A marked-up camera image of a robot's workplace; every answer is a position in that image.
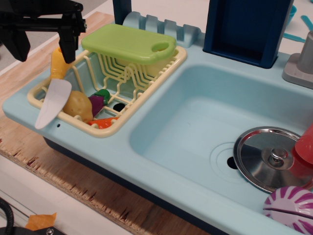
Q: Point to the red plastic cup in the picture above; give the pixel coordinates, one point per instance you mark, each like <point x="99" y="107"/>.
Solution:
<point x="303" y="155"/>

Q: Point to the dark blue plastic back panel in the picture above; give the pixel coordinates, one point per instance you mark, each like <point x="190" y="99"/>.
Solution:
<point x="248" y="31"/>

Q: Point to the light blue toy sink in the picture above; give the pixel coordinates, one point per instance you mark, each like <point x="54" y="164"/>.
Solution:
<point x="174" y="149"/>

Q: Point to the steel pot lid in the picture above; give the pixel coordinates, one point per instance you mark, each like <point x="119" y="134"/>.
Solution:
<point x="266" y="157"/>

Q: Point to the wooden board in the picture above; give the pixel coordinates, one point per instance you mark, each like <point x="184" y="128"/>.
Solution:
<point x="35" y="179"/>

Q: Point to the orange toy carrot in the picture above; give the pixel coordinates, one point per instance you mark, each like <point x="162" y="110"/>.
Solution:
<point x="102" y="123"/>

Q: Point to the yellow handled white toy knife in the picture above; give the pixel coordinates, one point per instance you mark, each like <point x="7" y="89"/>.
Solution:
<point x="58" y="91"/>

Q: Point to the yellow toy potato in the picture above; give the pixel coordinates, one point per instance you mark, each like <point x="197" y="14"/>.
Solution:
<point x="78" y="104"/>

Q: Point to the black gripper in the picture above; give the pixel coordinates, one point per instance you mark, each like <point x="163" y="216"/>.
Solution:
<point x="19" y="16"/>

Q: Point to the purple toy eggplant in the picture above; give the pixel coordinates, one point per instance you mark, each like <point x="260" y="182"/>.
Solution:
<point x="98" y="100"/>

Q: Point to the black bracket with screw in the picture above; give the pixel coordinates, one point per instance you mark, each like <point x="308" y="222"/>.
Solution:
<point x="45" y="231"/>

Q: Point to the dark blue post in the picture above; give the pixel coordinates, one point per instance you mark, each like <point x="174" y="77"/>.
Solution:
<point x="121" y="9"/>

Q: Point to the orange tape piece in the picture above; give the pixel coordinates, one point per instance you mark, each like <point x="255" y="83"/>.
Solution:
<point x="40" y="221"/>

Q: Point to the grey toy faucet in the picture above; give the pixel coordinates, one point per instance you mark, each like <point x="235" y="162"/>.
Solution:
<point x="299" y="68"/>

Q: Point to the cream plastic dish rack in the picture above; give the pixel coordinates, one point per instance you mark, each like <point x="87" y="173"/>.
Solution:
<point x="129" y="85"/>

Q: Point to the green plastic cutting board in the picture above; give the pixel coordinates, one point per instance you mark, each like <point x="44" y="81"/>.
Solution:
<point x="130" y="44"/>

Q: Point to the teal utensil handle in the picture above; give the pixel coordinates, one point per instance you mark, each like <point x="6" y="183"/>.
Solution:
<point x="307" y="22"/>

